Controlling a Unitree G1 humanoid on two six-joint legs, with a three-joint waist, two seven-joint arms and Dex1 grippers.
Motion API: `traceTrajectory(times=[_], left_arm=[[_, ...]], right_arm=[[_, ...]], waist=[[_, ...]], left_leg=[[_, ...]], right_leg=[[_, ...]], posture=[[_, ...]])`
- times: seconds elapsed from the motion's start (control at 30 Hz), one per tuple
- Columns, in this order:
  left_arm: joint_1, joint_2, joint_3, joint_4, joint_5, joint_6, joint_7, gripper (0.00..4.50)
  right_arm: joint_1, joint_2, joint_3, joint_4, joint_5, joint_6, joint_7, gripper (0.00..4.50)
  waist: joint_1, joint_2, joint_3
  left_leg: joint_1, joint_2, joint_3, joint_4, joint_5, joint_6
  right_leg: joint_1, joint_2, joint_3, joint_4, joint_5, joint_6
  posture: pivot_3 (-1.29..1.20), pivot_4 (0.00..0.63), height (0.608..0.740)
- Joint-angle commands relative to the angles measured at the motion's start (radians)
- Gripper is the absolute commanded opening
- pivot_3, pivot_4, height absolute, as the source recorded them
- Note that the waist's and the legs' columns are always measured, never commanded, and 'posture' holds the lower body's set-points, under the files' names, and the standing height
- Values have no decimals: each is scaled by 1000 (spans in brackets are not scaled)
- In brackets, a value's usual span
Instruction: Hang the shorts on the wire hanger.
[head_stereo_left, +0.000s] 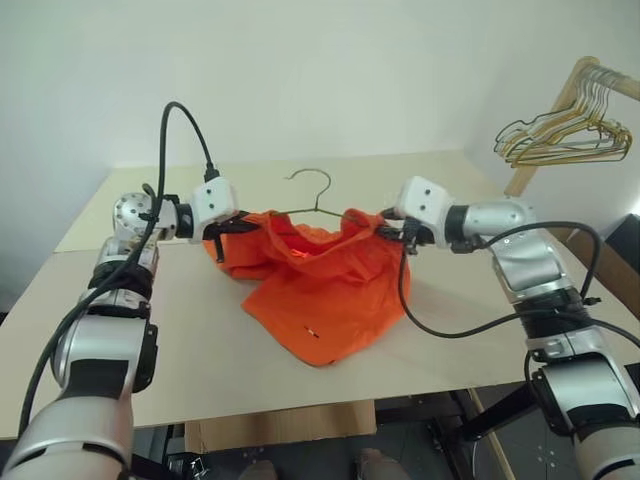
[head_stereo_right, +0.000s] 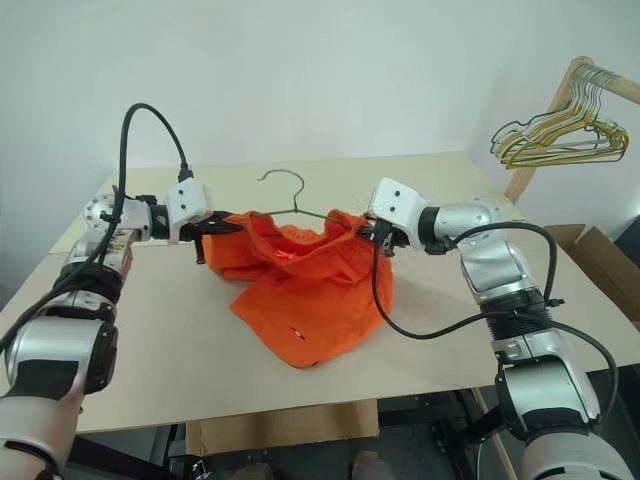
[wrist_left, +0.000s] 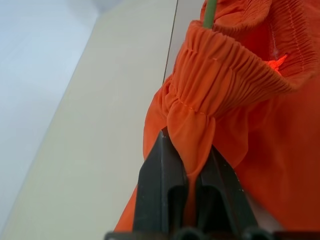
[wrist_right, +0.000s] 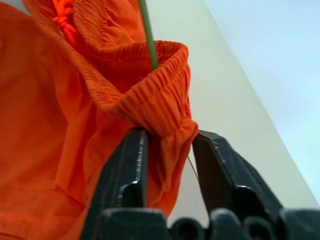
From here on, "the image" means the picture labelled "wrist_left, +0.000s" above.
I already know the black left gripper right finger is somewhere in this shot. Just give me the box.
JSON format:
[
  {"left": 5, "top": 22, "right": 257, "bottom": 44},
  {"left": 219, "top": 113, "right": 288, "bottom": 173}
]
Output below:
[{"left": 194, "top": 144, "right": 258, "bottom": 232}]

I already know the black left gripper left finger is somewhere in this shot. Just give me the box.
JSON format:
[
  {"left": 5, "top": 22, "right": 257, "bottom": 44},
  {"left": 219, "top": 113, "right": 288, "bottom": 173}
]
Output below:
[{"left": 132, "top": 125, "right": 190, "bottom": 232}]

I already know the orange elastic-waist garment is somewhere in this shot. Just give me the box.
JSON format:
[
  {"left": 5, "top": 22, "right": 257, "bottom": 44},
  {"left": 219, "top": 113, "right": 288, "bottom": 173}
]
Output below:
[{"left": 113, "top": 0, "right": 320, "bottom": 232}]

